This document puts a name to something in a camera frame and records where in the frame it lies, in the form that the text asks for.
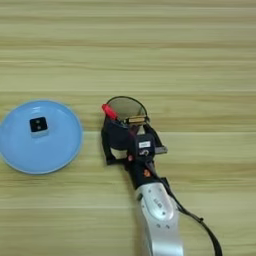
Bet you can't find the red pen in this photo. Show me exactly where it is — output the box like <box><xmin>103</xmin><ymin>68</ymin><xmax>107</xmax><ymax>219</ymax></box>
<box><xmin>101</xmin><ymin>103</ymin><xmax>138</xmax><ymax>136</ymax></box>

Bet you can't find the black mesh pen cup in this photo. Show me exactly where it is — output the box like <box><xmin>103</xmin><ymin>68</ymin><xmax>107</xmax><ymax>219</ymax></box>
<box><xmin>100</xmin><ymin>95</ymin><xmax>151</xmax><ymax>152</ymax></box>

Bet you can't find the small black and white cube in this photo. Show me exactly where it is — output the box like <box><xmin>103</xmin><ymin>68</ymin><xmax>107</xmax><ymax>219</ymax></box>
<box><xmin>28</xmin><ymin>116</ymin><xmax>50</xmax><ymax>138</ymax></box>

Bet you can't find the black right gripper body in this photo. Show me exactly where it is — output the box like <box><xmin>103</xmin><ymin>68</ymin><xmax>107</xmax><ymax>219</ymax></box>
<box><xmin>106</xmin><ymin>146</ymin><xmax>169</xmax><ymax>189</ymax></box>

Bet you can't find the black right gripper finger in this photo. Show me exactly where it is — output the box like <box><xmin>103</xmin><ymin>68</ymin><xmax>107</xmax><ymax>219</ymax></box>
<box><xmin>100</xmin><ymin>128</ymin><xmax>116</xmax><ymax>162</ymax></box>
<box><xmin>143</xmin><ymin>123</ymin><xmax>166</xmax><ymax>149</ymax></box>

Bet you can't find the round light blue plate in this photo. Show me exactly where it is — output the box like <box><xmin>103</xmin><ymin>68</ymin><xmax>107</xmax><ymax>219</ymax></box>
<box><xmin>0</xmin><ymin>99</ymin><xmax>84</xmax><ymax>175</ymax></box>

